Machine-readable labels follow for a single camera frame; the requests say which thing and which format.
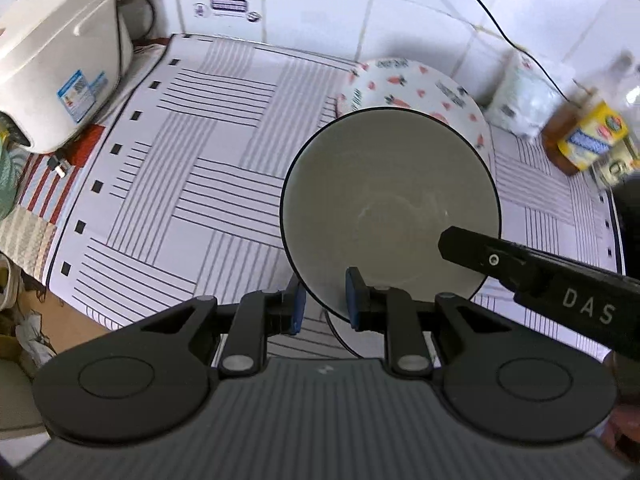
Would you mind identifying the black cooking pot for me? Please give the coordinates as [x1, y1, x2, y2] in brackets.
[610, 172, 640, 281]

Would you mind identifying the white heart print plate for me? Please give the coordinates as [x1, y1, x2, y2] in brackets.
[335, 57, 493, 161]

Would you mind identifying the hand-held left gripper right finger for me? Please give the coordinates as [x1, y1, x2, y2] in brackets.
[345, 266, 543, 380]

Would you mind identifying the yellow label oil bottle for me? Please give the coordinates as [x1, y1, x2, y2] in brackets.
[542, 52, 633, 177]

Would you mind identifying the green cloth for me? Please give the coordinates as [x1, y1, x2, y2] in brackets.
[0, 112, 28, 221]

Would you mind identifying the striped table mat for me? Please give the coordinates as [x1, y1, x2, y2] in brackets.
[47, 34, 626, 361]

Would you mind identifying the red striped cloth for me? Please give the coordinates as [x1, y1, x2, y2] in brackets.
[15, 40, 168, 223]

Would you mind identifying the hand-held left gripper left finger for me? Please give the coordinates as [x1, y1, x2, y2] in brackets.
[112, 276, 307, 380]

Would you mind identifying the crumpled white plastic bag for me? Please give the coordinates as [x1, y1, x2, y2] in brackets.
[12, 310, 58, 378]

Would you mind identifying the person's right hand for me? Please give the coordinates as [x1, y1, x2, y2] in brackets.
[602, 350, 640, 462]

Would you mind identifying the beige checked cloth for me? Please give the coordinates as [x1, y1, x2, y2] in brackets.
[0, 205, 58, 291]

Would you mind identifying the white bowl with black rim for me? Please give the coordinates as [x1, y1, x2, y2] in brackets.
[324, 309, 388, 359]
[279, 107, 502, 322]

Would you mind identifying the thin black adapter cable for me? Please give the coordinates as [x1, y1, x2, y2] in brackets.
[440, 0, 571, 103]

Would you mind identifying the white rice cooker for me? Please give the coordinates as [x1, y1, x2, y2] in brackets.
[0, 0, 136, 155]

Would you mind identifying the clear plastic salt bag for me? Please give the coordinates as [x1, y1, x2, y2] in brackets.
[486, 50, 557, 140]

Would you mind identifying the clear vinegar bottle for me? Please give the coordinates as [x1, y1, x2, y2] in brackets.
[590, 57, 640, 191]

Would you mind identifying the black rice cooker cable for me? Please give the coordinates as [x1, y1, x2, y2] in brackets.
[117, 0, 157, 43]

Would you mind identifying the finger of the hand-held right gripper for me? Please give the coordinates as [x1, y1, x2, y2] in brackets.
[437, 225, 543, 303]

